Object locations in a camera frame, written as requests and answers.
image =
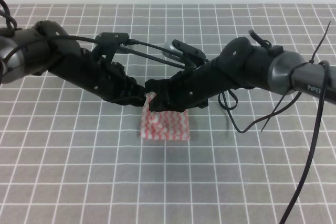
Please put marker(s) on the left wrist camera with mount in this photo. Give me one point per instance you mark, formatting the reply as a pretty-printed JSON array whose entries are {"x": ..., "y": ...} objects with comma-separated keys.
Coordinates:
[{"x": 109, "y": 44}]

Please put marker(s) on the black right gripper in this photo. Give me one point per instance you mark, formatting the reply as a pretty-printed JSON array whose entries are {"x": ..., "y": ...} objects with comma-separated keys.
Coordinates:
[{"x": 183, "y": 91}]

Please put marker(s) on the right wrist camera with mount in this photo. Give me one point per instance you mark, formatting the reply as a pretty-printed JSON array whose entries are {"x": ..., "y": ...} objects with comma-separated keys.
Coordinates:
[{"x": 184, "y": 53}]

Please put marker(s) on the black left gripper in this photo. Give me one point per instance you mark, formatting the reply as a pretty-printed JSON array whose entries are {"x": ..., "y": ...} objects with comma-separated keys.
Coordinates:
[{"x": 109, "y": 82}]

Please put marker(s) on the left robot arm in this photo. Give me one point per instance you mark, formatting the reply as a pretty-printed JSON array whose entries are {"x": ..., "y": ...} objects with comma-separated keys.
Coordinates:
[{"x": 47, "y": 47}]

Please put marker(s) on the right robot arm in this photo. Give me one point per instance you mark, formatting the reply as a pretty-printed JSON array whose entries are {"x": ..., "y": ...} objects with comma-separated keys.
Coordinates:
[{"x": 239, "y": 65}]

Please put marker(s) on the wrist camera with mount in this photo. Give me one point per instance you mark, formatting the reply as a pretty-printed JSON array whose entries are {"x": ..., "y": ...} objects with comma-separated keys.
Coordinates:
[
  {"x": 109, "y": 44},
  {"x": 184, "y": 53}
]

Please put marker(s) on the pink white wavy towel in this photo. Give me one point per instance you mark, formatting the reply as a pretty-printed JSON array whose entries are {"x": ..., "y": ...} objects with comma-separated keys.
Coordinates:
[{"x": 163, "y": 126}]

